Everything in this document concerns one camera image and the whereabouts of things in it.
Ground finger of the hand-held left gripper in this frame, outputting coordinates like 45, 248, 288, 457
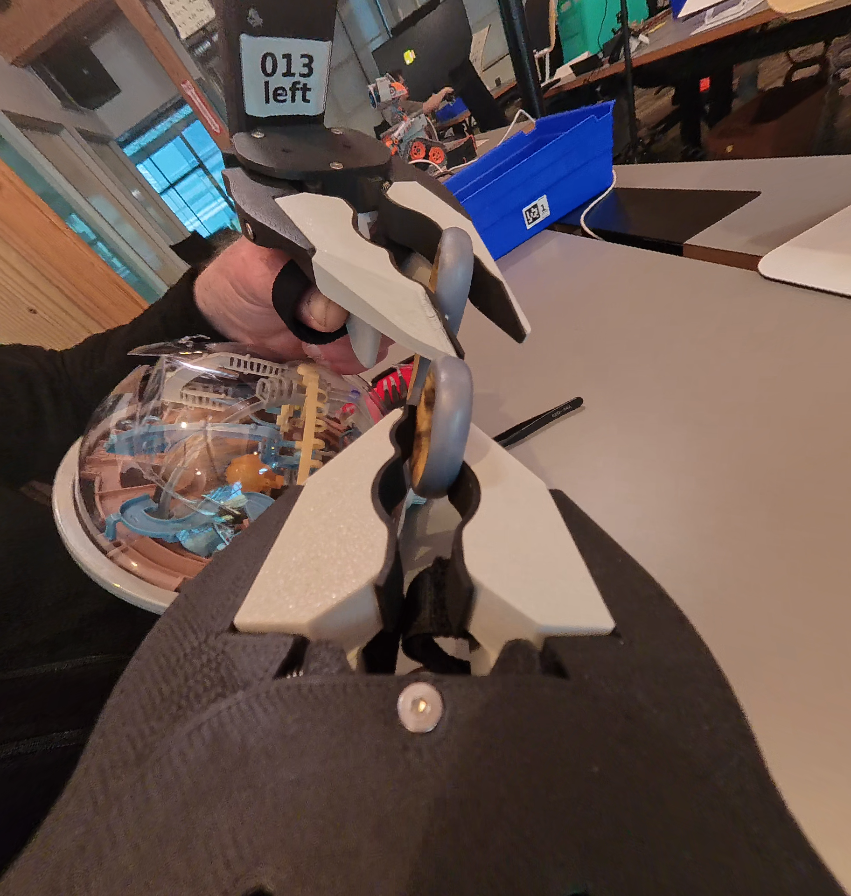
275, 192, 463, 362
378, 178, 532, 344

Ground clear maze ball toy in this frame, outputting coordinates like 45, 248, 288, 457
76, 342, 400, 596

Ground blue plastic bin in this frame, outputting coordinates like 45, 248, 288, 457
442, 99, 617, 260

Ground black monitor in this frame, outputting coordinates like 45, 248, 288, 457
371, 0, 505, 130

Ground black metal pole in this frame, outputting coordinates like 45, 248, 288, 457
498, 0, 546, 121

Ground white cable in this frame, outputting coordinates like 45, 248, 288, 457
578, 167, 620, 240

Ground green box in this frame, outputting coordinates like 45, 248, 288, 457
556, 0, 673, 61

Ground black tweezers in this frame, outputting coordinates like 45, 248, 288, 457
492, 396, 585, 449

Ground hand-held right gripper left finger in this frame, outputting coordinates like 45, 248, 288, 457
233, 409, 407, 674

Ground small toy robot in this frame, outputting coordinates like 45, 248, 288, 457
366, 72, 480, 173

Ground person's left hand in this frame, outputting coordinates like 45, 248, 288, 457
193, 237, 370, 376

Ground black flat mat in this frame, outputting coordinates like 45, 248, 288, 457
557, 186, 761, 247

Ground person's dark clothing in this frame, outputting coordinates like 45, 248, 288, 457
0, 476, 162, 879

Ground white round toy stand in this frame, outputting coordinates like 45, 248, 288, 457
51, 440, 188, 617

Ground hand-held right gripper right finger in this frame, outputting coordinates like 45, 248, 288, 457
459, 422, 617, 674

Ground red toothed clip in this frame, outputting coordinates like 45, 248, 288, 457
371, 366, 417, 415

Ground white flat device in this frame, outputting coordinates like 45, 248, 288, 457
757, 192, 851, 304

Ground long wooden desk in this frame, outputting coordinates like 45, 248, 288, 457
537, 0, 851, 95

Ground grey handled scissors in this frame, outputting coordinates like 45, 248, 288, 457
396, 226, 477, 536

